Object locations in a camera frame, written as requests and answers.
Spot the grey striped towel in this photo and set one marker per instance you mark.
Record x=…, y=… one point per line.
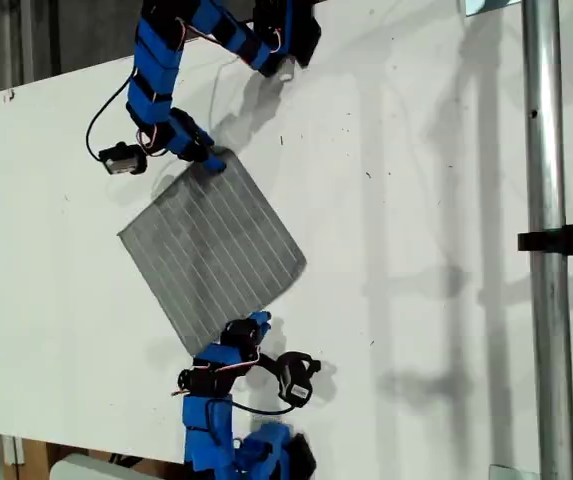
x=211, y=250

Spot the white box under table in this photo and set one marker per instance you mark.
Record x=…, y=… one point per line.
x=101, y=470

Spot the wooden table leg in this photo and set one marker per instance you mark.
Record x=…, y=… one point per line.
x=33, y=460

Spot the steel post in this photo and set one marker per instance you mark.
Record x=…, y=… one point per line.
x=548, y=250

